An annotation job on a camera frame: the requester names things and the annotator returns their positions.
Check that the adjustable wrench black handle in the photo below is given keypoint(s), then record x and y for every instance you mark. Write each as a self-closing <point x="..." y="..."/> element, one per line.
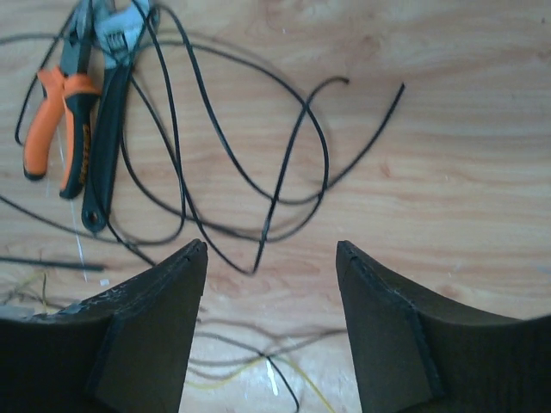
<point x="118" y="34"/>

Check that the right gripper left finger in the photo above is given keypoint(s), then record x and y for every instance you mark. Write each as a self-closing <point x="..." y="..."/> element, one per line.
<point x="123" y="350"/>

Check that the small orange black pliers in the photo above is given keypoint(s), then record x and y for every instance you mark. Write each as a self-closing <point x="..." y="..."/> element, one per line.
<point x="70" y="95"/>

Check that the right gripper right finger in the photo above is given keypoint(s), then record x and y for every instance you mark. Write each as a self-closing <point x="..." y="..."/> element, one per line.
<point x="415" y="350"/>

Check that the black zip tie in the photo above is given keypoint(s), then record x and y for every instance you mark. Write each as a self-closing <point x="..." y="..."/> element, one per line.
<point x="54" y="264"/>

